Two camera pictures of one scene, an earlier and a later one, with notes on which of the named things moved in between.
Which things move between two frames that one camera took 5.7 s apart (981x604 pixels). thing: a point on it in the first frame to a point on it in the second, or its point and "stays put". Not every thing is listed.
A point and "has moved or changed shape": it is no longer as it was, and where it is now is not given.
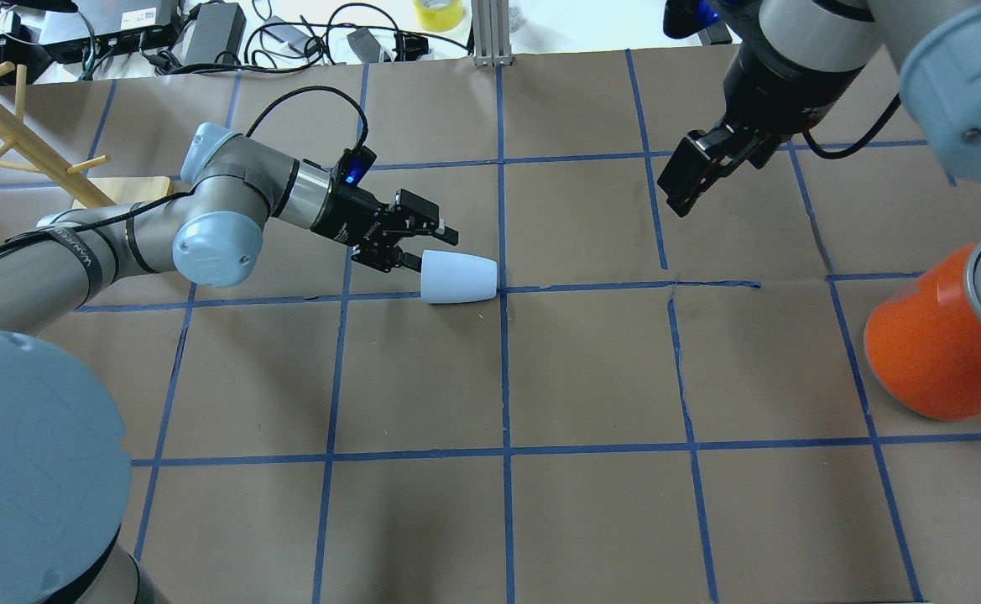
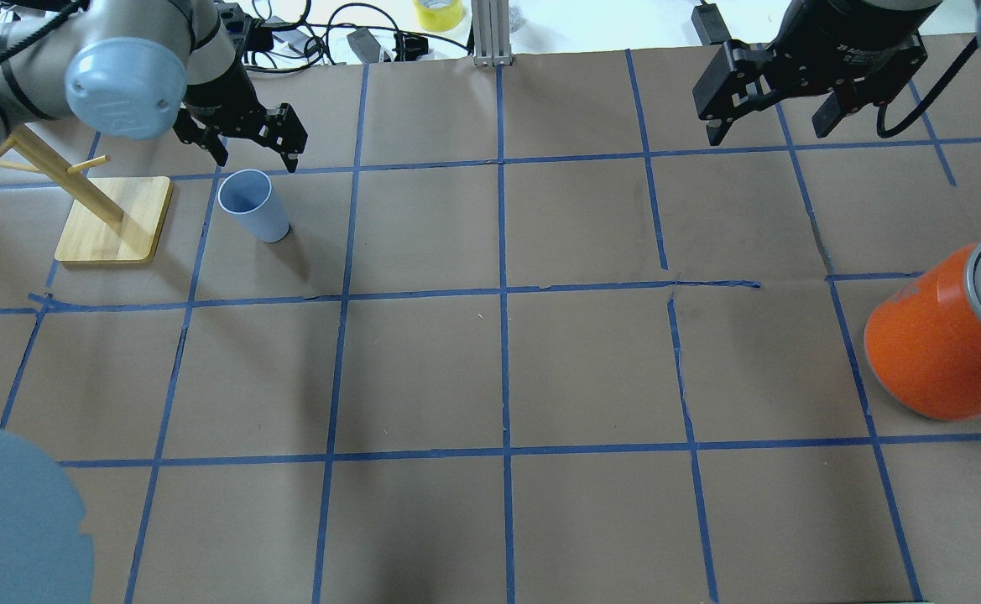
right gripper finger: x=687 y=175 to x=740 y=77
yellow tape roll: x=439 y=15 stays put
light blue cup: x=447 y=277 has moved or changed shape
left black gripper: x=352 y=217 to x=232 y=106
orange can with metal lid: x=952 y=341 stays put
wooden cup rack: x=96 y=193 stays put
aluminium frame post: x=490 y=23 stays put
